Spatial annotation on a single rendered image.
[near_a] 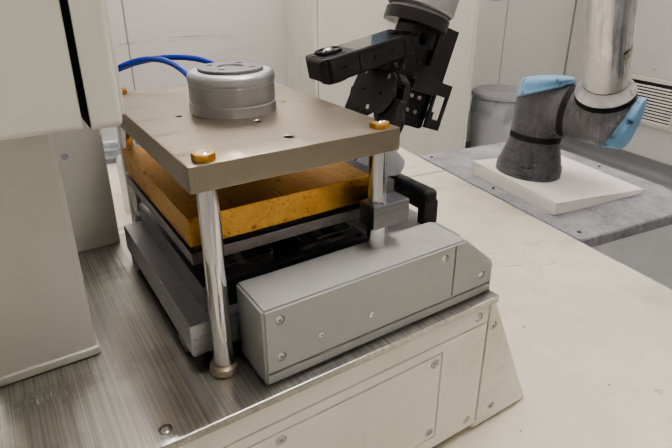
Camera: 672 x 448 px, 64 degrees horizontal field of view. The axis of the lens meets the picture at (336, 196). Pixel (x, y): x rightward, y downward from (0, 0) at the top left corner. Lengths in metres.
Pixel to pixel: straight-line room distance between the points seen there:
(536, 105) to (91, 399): 1.06
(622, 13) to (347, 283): 0.81
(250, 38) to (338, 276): 2.66
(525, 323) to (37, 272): 0.65
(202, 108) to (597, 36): 0.82
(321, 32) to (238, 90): 2.27
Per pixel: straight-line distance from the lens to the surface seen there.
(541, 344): 0.82
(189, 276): 0.48
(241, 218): 0.43
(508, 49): 3.98
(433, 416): 0.60
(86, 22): 0.30
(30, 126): 0.31
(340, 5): 2.76
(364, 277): 0.44
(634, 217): 1.28
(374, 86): 0.59
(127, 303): 0.57
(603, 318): 0.91
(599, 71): 1.17
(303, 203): 0.45
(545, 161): 1.31
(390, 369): 0.51
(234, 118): 0.47
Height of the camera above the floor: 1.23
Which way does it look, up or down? 23 degrees down
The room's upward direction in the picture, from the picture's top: straight up
